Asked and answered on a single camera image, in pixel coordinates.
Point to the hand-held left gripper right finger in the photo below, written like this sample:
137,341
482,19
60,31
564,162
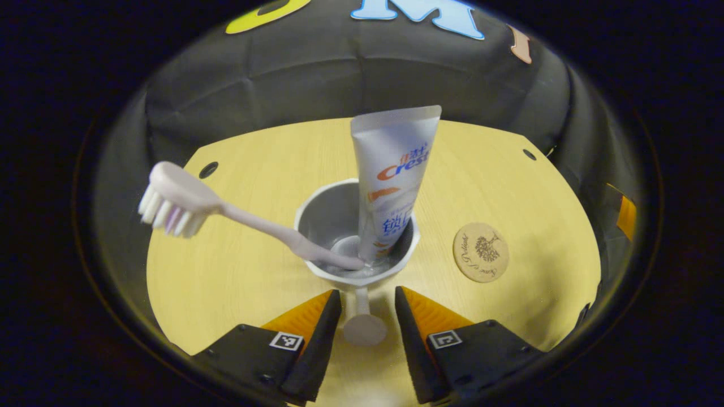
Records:
416,350

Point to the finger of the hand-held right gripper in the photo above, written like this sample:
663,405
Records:
626,217

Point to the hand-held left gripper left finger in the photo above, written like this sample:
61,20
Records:
319,350

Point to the round wooden coaster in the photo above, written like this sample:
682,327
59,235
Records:
481,252

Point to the grey cup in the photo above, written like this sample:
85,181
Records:
328,217

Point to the white toothpaste tube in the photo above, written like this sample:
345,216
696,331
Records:
393,164

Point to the pale pink toothbrush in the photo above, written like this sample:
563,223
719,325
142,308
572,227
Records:
186,195

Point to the black backdrop cloth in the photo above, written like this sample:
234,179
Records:
283,85

